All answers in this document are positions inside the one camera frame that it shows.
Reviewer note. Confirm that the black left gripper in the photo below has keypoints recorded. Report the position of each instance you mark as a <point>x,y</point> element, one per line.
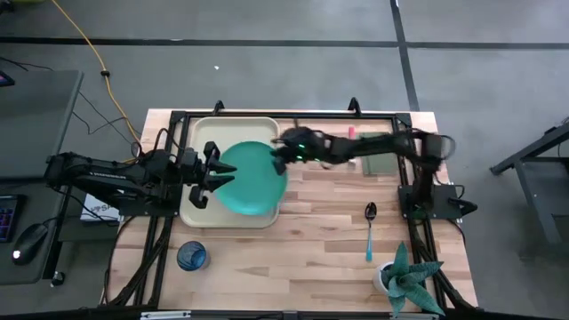
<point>197,171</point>

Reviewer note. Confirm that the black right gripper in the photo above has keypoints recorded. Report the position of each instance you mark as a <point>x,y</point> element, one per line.
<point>306,144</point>

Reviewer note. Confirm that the teal round plate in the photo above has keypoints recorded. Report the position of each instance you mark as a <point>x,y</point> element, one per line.
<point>253,186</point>

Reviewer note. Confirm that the beige plastic tray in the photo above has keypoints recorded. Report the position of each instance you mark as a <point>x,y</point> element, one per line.
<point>200,133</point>

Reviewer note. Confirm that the blue ribbed cup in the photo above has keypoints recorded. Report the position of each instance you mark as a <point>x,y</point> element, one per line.
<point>192,256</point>

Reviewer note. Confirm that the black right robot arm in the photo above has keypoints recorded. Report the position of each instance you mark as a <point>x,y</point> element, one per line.
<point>378,144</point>

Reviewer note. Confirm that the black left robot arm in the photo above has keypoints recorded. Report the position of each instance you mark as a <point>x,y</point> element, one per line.
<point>111,175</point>

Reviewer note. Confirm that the green notebook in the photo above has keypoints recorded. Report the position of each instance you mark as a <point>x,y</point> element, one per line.
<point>378,166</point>

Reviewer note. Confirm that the white printed box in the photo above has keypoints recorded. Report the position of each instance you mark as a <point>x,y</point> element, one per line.
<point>95,210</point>

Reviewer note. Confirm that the green plant in white pot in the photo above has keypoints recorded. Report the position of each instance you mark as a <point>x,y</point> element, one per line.
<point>404,280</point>

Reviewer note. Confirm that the black caster wheel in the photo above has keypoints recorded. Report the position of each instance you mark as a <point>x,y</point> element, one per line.
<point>58,278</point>

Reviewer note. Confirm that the grey desk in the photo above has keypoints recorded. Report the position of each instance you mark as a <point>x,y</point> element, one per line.
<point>35,120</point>

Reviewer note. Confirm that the black computer mouse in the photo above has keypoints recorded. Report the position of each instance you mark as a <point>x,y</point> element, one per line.
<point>29,244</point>

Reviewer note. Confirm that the black backlit keyboard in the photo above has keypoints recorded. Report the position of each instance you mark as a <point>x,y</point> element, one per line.
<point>6,218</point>

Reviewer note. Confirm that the small dark screen device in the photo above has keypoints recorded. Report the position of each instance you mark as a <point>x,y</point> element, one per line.
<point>5,79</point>

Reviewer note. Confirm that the dark metal side table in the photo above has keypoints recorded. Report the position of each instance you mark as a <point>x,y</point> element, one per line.
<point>540,209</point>

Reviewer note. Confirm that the black metal table frame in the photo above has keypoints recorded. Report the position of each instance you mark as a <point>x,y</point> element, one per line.
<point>289,115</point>

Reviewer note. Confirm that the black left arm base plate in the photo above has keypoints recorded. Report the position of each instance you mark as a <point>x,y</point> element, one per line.
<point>149,212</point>

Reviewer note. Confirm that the silver metal bracket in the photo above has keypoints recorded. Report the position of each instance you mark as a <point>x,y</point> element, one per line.
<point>164,315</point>

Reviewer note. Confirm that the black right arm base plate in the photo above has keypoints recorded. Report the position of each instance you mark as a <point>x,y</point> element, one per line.
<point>444,200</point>

